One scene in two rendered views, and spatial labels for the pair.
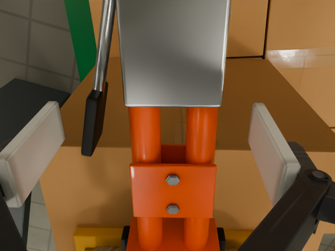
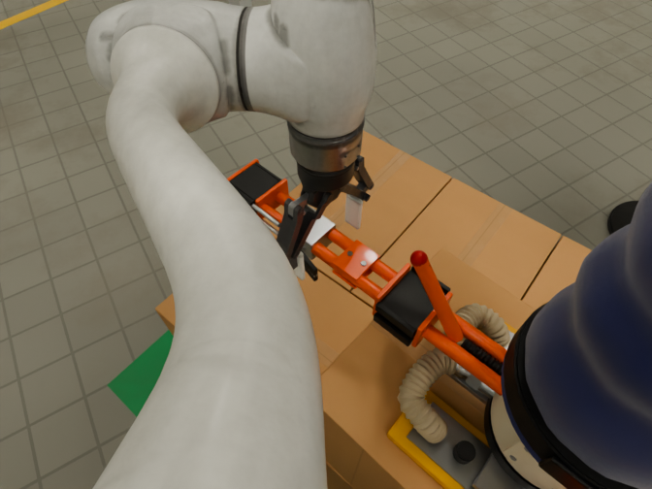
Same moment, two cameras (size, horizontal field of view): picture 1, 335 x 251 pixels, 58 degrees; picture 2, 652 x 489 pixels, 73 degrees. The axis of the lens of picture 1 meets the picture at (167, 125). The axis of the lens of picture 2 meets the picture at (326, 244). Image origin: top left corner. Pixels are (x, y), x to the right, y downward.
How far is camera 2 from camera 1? 0.65 m
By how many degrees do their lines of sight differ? 59
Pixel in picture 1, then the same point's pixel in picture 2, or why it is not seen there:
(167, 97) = (319, 233)
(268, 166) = (352, 207)
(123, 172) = (366, 357)
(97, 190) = (368, 386)
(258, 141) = (351, 215)
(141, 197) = (349, 270)
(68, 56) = not seen: outside the picture
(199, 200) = (367, 253)
